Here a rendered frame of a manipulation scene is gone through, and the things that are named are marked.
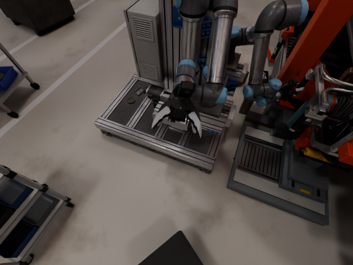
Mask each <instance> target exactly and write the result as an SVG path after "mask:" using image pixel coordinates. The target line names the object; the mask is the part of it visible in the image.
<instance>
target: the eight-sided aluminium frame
mask: <svg viewBox="0 0 353 265"><path fill-rule="evenodd" d="M338 80H341V81H345V82H348V83H351V82H352V81H353V67H350V68H348V69H347V70H346V71H345V72H344V73H343V74H342V75H341V76H340V77H339V78H338ZM331 87H338V88H343V89H345V87H343V86H339V85H336V84H333V85H332V86H331ZM328 94H329V95H334V96H337V95H339V94H340V93H335V92H329V93H328ZM323 121H324V119H323V120H322V121H321V120H317V119H313V118H312V119H311V122H310V125H311V127H310V145H311V146H312V147H315V148H317V149H319V150H321V151H323V152H324V153H326V154H329V155H333V156H336V157H338V147H340V146H341V145H343V144H345V143H346V142H350V143H353V132H351V133H350V134H348V135H347V136H345V137H344V138H342V139H341V140H339V141H337V142H336V143H334V144H333V145H331V146H328V145H325V144H324V143H323Z"/></svg>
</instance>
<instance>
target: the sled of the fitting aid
mask: <svg viewBox="0 0 353 265"><path fill-rule="evenodd" d="M290 141H291V140H289V139H286V140H285V141H284V142H283V147H282V157H281V167H280V173H279V184H278V187H279V188H282V189H285V190H287V191H290V192H293V193H295V194H298V195H300V196H303V197H306V198H308V199H311V200H314V201H316V202H320V203H326V202H329V200H328V190H327V191H323V190H321V189H318V188H315V187H312V186H309V185H307V184H304V183H301V182H299V181H296V180H292V179H290V178H288V165H289V151H290Z"/></svg>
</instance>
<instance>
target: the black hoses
mask: <svg viewBox="0 0 353 265"><path fill-rule="evenodd" d="M337 101H338V103H337V105H336V106H335V108H334V109H333V110H332V111H330V112H328V117H330V118H334V119H338V120H341V121H345V122H348V121H350V116H349V115H350V114H351V113H352V112H353V97H350V96H349V97H346V96H339V99H337Z"/></svg>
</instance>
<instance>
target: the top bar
mask: <svg viewBox="0 0 353 265"><path fill-rule="evenodd" d="M319 65H320V64H318V65H317V66H316V67H315V85H316V114H317V115H320V116H322V115H323V114H324V113H326V109H324V108H320V103H321V94H322V92H323V90H324V89H325V88H324V78H323V77H322V76H321V73H320V69H318V66H319Z"/></svg>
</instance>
